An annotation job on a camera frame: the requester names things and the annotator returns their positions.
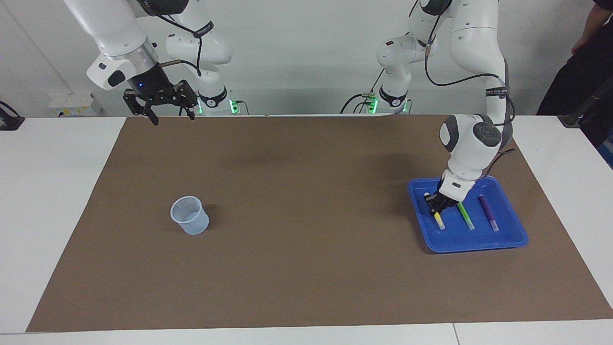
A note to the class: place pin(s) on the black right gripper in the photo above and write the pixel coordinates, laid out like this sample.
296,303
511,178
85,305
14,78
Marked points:
153,86

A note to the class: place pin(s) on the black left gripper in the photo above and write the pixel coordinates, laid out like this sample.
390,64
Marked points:
445,200

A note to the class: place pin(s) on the yellow pen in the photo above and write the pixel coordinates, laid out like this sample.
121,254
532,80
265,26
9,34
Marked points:
439,221

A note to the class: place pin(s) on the green pen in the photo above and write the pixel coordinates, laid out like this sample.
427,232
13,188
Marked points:
466,215

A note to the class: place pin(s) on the purple pen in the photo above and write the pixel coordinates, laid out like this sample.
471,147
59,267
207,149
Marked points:
488,213

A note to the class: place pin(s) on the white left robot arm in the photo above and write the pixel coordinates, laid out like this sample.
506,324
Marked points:
474,134

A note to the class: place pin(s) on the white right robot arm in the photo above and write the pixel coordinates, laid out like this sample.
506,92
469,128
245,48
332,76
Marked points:
115,28

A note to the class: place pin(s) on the bystander bare forearm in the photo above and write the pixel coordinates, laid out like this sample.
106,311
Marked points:
596,24

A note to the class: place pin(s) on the blue plastic tray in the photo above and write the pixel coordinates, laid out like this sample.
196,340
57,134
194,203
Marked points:
479,237

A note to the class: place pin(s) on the bystander bare hand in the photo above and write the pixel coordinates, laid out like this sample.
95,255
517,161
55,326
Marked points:
580,47

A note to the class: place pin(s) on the white power socket box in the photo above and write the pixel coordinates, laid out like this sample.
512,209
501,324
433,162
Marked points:
72,105

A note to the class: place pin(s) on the translucent plastic cup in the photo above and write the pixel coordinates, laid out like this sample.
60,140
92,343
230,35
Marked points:
191,218

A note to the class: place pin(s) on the brown table mat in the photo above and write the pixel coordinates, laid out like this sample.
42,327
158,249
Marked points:
306,239

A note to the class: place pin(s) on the black desk clamp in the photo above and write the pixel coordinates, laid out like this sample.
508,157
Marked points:
9,122

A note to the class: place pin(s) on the black stand pole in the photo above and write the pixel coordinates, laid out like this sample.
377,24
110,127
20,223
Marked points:
574,117

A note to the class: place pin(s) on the blue crate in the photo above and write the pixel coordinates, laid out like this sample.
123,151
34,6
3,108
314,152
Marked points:
607,153

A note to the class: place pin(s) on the bystander black clothing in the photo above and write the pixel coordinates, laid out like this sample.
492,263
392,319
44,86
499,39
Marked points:
574,81

